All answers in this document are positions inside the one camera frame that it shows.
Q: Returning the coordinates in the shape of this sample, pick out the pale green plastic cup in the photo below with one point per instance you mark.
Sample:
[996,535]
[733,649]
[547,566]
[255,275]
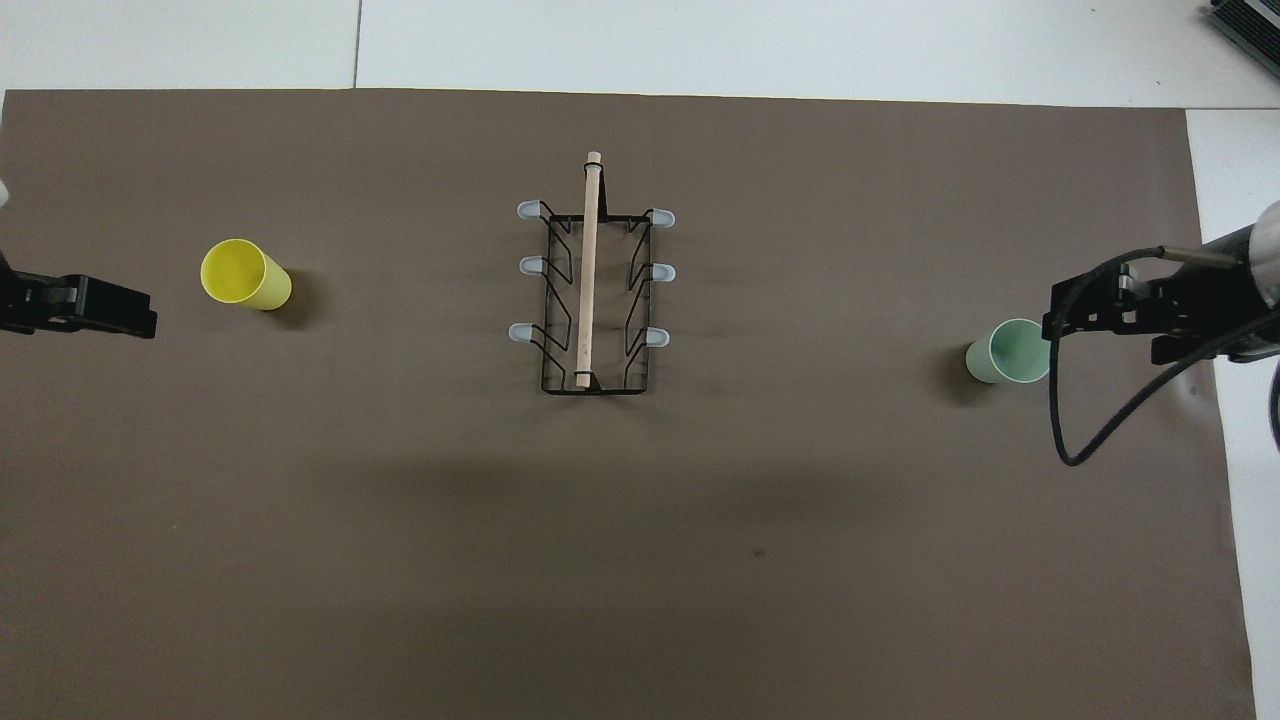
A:
[1015,352]

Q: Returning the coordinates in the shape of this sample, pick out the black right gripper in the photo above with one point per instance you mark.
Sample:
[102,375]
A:
[1160,300]

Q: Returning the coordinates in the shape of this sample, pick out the grey ribbed device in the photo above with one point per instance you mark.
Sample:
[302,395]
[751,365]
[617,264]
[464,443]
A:
[1250,20]

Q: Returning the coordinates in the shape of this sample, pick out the yellow plastic cup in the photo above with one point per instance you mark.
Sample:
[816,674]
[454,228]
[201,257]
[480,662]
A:
[245,275]

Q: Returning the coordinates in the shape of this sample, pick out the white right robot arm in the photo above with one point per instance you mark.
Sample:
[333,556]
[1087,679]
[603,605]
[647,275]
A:
[1255,270]

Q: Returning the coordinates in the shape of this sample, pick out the brown table mat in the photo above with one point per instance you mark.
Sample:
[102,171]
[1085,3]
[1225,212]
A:
[640,560]

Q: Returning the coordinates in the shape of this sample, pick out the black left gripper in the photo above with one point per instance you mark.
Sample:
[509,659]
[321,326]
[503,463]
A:
[30,302]

